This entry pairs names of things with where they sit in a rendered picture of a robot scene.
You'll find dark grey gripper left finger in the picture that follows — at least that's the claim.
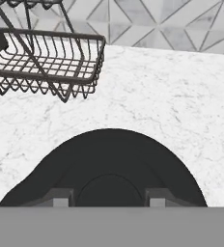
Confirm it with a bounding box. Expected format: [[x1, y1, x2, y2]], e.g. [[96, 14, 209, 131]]
[[24, 187, 75, 207]]

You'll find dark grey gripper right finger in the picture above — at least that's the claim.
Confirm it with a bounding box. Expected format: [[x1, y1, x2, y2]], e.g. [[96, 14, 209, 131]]
[[144, 187, 198, 207]]

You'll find black wire basket stand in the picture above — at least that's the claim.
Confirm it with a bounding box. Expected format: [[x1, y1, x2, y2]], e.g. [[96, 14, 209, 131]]
[[0, 0, 107, 104]]

